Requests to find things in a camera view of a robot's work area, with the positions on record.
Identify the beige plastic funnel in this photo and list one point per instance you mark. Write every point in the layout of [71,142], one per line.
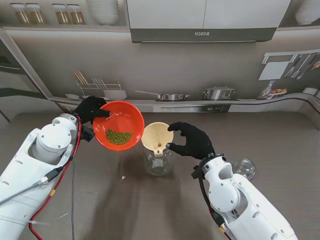
[157,135]

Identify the printed kitchen backdrop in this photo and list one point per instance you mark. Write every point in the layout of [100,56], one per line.
[160,70]

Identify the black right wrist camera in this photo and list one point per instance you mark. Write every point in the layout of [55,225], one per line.
[196,173]

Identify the green mung beans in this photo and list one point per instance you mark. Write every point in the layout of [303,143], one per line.
[118,137]

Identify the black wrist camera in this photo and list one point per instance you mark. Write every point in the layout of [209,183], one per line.
[87,133]
[196,173]

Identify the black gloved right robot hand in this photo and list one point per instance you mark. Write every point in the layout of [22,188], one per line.
[197,143]

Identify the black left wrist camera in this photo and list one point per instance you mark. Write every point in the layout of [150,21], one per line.
[87,133]

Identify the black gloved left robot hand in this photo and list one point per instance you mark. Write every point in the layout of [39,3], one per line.
[91,107]

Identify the clear glass jar lid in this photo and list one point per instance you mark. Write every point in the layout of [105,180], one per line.
[246,167]

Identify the clear glass jar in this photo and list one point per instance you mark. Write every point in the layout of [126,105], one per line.
[160,168]

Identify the orange plastic bowl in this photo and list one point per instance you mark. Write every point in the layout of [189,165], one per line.
[125,117]

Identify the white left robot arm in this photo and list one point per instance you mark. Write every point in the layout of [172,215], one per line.
[25,170]

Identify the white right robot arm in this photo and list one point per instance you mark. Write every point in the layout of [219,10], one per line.
[225,192]

